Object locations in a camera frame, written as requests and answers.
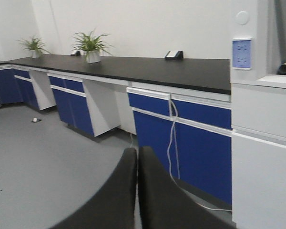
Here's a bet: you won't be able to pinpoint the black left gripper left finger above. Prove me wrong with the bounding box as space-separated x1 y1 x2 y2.
52 148 137 229

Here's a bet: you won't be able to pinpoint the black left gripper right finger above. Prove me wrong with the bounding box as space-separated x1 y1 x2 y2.
138 146 234 229

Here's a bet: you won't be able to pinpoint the blue white lab bench cabinets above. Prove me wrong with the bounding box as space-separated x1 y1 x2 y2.
0 55 232 208

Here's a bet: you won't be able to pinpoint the small object on floor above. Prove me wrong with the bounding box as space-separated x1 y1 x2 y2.
31 117 41 123

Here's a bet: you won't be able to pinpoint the white fume hood base cabinet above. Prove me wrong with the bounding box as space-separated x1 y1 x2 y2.
231 75 286 229

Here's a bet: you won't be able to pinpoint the black desktop power socket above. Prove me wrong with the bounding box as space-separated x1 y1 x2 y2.
164 50 184 60

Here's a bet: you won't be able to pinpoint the far black desktop socket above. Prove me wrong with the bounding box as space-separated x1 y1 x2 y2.
70 51 81 56

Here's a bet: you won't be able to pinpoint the small far potted plant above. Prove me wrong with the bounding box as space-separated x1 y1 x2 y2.
18 36 51 58

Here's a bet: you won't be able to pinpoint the white hanging cable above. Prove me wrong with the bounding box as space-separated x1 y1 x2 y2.
167 100 232 212

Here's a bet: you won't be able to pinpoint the blue wall socket panel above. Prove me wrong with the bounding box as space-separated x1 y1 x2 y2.
232 38 252 70

